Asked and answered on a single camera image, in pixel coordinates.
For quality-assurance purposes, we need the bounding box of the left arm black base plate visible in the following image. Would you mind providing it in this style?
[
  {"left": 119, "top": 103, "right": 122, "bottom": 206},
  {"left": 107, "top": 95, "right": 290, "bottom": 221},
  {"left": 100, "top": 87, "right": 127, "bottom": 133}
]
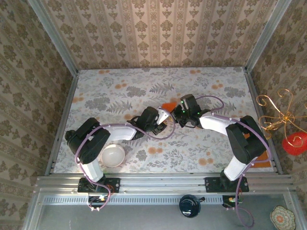
[{"left": 77, "top": 177, "right": 121, "bottom": 194}]

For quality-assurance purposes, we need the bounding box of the aluminium side rail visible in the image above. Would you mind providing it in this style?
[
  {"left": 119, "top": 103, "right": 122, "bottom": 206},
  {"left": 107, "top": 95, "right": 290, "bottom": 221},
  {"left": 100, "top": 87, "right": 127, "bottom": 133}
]
[
  {"left": 243, "top": 67, "right": 284, "bottom": 174},
  {"left": 44, "top": 71, "right": 80, "bottom": 175}
]

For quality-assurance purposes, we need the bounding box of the perforated metal cable tray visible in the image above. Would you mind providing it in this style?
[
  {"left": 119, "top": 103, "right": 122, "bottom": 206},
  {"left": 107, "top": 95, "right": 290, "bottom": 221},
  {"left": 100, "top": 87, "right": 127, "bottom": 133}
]
[{"left": 42, "top": 195, "right": 231, "bottom": 206}]

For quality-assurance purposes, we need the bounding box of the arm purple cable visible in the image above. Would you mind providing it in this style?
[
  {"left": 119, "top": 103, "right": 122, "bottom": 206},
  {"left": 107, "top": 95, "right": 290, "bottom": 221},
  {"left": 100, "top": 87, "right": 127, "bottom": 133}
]
[
  {"left": 74, "top": 108, "right": 177, "bottom": 212},
  {"left": 196, "top": 95, "right": 272, "bottom": 227}
]

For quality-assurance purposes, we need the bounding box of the aluminium frame post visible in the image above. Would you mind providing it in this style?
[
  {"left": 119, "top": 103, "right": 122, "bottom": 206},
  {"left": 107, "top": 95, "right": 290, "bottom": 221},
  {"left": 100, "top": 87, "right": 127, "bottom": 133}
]
[
  {"left": 244, "top": 0, "right": 292, "bottom": 72},
  {"left": 26, "top": 0, "right": 80, "bottom": 76}
]

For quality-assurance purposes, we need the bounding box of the aluminium front rail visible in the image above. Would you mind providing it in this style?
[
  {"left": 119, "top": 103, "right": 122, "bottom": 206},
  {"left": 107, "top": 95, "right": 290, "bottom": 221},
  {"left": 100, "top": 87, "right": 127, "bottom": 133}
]
[{"left": 35, "top": 172, "right": 295, "bottom": 193}]

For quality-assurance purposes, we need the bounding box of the patterned scalloped coaster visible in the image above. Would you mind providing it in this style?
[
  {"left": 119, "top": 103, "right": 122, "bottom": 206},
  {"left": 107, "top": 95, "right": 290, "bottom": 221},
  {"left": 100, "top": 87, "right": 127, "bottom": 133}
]
[{"left": 270, "top": 205, "right": 296, "bottom": 230}]

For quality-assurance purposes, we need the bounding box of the orange cloth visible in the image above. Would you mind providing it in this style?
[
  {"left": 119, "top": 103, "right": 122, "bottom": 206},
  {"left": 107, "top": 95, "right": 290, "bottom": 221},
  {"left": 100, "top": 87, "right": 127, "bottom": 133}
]
[{"left": 162, "top": 102, "right": 177, "bottom": 112}]

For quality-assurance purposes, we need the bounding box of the white bowl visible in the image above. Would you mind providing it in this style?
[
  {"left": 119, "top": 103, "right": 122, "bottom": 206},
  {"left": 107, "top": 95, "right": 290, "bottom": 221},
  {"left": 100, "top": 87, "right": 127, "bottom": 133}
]
[{"left": 101, "top": 143, "right": 126, "bottom": 168}]

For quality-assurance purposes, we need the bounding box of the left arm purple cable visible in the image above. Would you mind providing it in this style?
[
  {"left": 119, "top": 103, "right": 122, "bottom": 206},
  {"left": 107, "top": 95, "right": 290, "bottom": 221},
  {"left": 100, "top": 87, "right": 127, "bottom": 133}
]
[{"left": 74, "top": 108, "right": 177, "bottom": 212}]

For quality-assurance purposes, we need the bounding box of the red apple ornament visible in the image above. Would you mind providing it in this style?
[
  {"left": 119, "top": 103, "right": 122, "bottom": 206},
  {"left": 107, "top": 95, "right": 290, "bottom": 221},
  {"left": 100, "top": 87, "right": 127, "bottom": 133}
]
[{"left": 282, "top": 132, "right": 307, "bottom": 156}]

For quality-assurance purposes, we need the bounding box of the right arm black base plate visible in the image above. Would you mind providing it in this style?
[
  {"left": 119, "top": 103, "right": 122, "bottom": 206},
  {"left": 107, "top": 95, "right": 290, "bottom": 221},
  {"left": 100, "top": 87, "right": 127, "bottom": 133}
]
[{"left": 204, "top": 176, "right": 249, "bottom": 193}]

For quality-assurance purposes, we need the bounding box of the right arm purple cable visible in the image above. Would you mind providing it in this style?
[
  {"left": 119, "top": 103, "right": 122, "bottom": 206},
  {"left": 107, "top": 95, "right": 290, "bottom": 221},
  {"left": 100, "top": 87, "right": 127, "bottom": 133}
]
[{"left": 196, "top": 95, "right": 272, "bottom": 227}]

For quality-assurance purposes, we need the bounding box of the gold wire ornament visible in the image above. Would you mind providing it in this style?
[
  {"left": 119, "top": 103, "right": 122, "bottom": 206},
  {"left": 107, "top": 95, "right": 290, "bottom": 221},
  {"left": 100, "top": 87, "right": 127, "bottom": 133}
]
[{"left": 256, "top": 88, "right": 307, "bottom": 144}]

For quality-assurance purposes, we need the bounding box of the orange-brown rectangular mat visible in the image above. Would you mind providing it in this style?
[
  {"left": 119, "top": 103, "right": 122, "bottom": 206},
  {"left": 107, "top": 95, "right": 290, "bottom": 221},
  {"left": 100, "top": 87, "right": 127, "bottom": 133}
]
[{"left": 243, "top": 133, "right": 272, "bottom": 169}]

